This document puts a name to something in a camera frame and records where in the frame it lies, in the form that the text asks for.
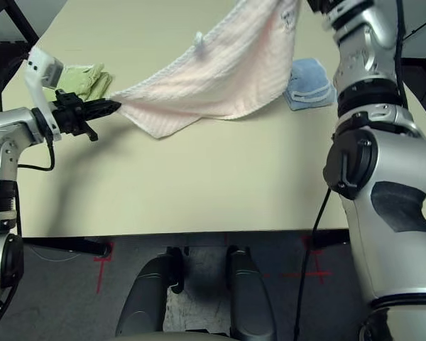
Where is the black elbow cable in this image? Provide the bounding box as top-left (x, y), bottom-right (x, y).
top-left (293, 188), bottom-right (334, 341)
top-left (0, 191), bottom-right (23, 335)

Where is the light grey robot waist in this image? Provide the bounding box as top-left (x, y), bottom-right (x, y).
top-left (116, 328), bottom-right (231, 341)

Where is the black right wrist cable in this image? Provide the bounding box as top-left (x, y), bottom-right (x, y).
top-left (393, 0), bottom-right (411, 107)

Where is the red floor tape cross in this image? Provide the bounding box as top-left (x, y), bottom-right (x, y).
top-left (93, 241), bottom-right (115, 294)

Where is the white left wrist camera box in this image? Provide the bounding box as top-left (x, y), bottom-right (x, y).
top-left (23, 48), bottom-right (64, 141)

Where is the pink towel with white trim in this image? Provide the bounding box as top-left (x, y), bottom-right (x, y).
top-left (108, 0), bottom-right (305, 140)

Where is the black left elbow cable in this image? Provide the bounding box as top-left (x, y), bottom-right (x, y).
top-left (0, 191), bottom-right (23, 335)

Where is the black right elbow cable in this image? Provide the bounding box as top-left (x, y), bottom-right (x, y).
top-left (293, 188), bottom-right (334, 341)

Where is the black table foot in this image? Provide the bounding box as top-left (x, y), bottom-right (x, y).
top-left (23, 236), bottom-right (114, 257)
top-left (303, 230), bottom-right (349, 249)

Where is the grey left robot leg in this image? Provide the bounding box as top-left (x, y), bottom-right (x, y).
top-left (115, 247), bottom-right (185, 337)

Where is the crumpled green towel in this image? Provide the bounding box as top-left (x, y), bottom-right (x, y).
top-left (55, 63), bottom-right (114, 101)

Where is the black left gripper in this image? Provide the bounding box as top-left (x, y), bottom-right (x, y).
top-left (51, 89), bottom-right (122, 142)

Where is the black metal frame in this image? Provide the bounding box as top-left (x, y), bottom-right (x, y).
top-left (0, 0), bottom-right (42, 43)
top-left (400, 10), bottom-right (426, 72)

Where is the folded blue towel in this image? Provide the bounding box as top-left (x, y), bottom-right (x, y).
top-left (284, 58), bottom-right (337, 112)

